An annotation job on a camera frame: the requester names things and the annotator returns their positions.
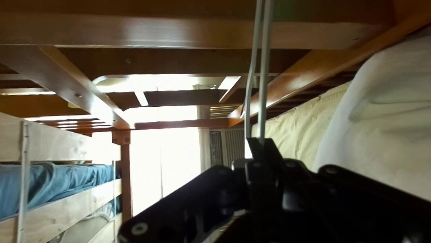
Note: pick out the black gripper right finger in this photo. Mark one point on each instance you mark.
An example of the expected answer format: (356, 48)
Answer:
(341, 207)

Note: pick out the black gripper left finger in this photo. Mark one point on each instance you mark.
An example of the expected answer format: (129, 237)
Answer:
(203, 207)

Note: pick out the white plastic coat hanger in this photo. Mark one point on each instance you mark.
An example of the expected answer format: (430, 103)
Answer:
(266, 68)

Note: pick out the bright window with curtain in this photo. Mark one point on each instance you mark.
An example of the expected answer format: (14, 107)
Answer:
(166, 167)

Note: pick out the large white pillow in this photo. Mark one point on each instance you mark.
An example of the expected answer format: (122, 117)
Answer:
(391, 117)

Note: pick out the blue mattress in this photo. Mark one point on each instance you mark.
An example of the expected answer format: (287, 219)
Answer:
(54, 183)

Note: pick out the light wooden bed frame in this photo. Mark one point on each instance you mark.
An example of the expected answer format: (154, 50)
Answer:
(58, 144)

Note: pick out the orange wooden bunk bed frame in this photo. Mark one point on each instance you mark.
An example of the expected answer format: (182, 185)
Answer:
(180, 32)

